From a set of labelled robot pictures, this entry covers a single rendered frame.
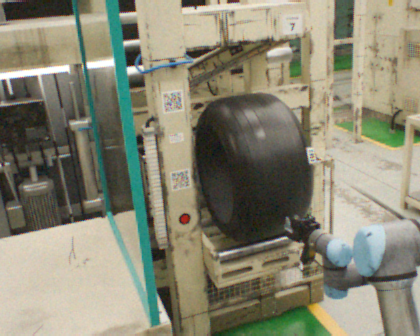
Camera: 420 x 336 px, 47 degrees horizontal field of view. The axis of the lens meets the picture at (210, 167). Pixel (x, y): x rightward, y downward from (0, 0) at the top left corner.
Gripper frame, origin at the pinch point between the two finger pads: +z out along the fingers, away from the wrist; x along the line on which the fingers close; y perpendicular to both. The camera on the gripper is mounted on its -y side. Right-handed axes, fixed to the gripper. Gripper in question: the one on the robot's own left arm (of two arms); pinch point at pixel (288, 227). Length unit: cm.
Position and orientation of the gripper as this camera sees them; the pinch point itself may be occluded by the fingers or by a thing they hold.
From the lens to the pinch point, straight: 181.4
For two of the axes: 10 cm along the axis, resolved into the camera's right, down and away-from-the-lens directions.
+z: -3.3, -1.9, 9.2
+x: -9.4, 1.9, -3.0
